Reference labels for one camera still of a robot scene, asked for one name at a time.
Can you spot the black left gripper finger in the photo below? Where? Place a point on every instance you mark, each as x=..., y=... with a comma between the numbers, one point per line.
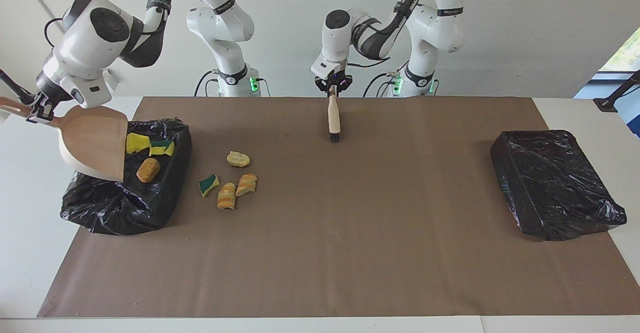
x=341, y=90
x=326, y=91

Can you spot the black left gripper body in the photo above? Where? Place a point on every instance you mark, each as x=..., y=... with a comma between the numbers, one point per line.
x=333, y=80

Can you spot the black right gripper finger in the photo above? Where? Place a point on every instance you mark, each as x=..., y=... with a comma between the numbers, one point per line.
x=32, y=115
x=47, y=113

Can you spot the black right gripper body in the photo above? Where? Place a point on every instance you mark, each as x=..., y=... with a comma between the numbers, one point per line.
x=45, y=100

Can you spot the pale pink plastic dustpan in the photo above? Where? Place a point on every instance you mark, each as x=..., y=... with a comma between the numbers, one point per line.
x=95, y=143

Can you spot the yellow sponge piece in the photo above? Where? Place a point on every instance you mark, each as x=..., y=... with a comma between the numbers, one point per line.
x=136, y=144

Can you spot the pale yellow sponge chip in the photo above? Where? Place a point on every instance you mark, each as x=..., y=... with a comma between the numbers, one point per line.
x=238, y=159

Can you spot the brown cracked sponge lump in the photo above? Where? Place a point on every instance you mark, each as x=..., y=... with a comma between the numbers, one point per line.
x=148, y=170

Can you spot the yellow sponge piece green-backed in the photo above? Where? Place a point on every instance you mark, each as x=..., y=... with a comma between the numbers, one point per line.
x=162, y=149

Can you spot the small orange striped sponge roll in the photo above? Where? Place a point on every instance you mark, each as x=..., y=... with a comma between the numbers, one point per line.
x=246, y=185

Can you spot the large orange striped sponge roll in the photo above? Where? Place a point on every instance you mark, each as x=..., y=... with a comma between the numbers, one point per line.
x=226, y=196

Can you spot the green-topped yellow sponge wedge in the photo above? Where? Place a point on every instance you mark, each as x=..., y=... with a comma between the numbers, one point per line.
x=208, y=185

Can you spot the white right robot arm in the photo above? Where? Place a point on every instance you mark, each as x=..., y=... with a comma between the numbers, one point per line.
x=80, y=48

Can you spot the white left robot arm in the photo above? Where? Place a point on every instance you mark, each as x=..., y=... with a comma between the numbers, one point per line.
x=432, y=28

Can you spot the open black bag lined bin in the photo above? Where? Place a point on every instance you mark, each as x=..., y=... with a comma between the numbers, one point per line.
x=150, y=208

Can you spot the black bag covered flat bin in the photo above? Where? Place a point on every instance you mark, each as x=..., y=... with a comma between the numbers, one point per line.
x=555, y=183

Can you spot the black clamp stand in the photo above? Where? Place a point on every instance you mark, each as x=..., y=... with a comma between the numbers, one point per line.
x=607, y=104
x=15, y=89

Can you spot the brown paper table mat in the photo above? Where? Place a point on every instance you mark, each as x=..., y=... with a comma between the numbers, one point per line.
x=300, y=283

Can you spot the window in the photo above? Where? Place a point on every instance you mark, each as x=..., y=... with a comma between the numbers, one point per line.
x=627, y=55

